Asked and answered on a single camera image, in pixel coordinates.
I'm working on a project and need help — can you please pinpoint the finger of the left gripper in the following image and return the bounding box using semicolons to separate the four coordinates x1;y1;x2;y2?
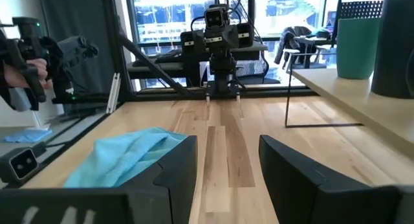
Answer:
180;29;206;55
237;22;254;49

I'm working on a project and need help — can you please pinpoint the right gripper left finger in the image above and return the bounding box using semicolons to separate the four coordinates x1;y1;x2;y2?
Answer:
0;135;198;224

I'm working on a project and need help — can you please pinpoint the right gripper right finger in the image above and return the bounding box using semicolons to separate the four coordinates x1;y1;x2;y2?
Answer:
258;135;414;224

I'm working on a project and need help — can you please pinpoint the green cup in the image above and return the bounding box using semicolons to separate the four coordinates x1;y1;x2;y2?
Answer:
336;17;381;80

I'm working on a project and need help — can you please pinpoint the black cup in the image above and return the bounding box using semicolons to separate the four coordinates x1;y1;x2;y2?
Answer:
371;0;414;100

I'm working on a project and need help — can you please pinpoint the wooden shelf with black legs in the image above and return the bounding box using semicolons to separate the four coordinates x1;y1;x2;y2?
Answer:
284;52;414;160

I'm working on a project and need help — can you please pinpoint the black keyboard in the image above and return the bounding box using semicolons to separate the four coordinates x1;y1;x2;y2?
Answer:
154;49;182;63

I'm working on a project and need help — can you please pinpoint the chair with dark jacket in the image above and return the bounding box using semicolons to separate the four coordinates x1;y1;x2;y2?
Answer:
274;25;327;70

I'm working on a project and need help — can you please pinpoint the blue microfibre cloth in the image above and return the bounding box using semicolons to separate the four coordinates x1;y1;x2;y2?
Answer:
63;126;188;188

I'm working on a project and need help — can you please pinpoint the small white table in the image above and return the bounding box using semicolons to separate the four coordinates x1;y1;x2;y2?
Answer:
292;35;334;69

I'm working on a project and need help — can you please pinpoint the white metal bar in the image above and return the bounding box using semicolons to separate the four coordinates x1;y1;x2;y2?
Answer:
105;73;122;115

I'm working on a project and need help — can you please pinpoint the black perforated panel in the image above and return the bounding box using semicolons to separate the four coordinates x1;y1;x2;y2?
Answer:
336;0;386;19

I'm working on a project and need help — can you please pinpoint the light blue bag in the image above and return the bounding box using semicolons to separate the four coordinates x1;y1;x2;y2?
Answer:
3;128;53;144

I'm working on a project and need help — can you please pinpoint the person's hand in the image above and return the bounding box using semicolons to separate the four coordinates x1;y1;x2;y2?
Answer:
3;58;53;89

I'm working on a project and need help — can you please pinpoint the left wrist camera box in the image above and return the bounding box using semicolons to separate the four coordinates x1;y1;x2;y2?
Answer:
204;6;229;29

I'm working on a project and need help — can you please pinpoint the black table camera box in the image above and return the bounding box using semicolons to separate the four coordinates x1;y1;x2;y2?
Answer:
0;147;40;186

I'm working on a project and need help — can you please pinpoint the black leader arm handle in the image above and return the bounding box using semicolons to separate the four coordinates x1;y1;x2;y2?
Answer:
0;16;100;111

